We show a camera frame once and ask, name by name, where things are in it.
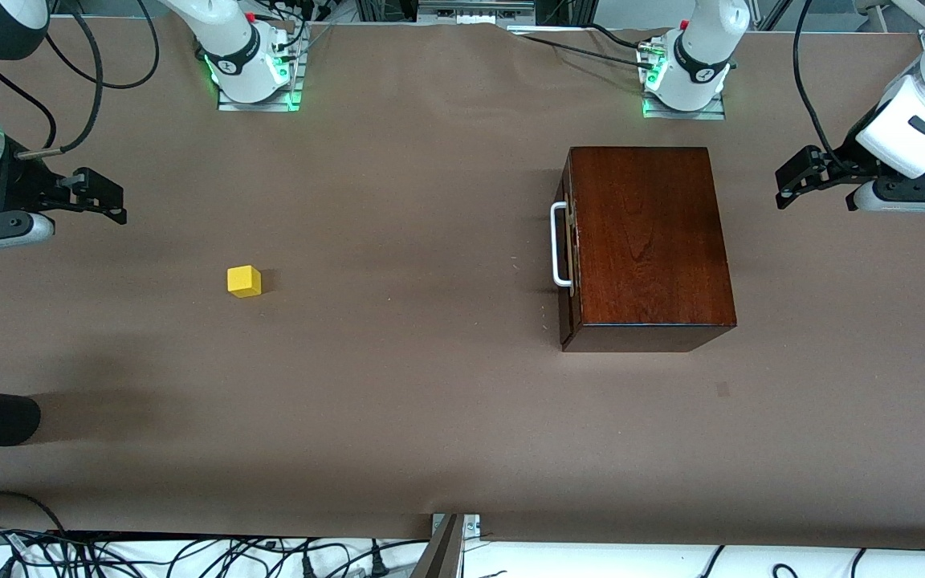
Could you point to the silver metal device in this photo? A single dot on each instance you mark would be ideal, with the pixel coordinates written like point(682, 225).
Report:
point(474, 10)

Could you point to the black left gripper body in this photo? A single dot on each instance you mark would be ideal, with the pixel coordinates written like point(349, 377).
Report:
point(846, 164)

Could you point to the black power plug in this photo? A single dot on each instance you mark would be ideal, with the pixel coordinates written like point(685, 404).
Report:
point(307, 567)
point(378, 567)

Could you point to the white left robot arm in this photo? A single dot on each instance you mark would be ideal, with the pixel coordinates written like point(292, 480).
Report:
point(703, 48)

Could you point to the yellow cube block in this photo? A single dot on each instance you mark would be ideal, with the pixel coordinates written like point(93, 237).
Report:
point(242, 281)

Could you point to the white frame strut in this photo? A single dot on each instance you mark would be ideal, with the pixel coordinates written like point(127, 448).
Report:
point(904, 16)

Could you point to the brown table cover sheet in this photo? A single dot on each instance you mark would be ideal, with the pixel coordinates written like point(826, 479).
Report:
point(430, 401)

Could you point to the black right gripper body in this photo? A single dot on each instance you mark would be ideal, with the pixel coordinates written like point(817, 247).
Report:
point(22, 189)

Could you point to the dark wooden drawer cabinet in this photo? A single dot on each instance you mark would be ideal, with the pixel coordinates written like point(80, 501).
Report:
point(655, 241)

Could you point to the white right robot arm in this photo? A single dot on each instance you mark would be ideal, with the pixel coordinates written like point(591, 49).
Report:
point(230, 48)

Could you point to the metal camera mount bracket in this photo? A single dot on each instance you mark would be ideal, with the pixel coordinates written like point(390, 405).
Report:
point(442, 554)

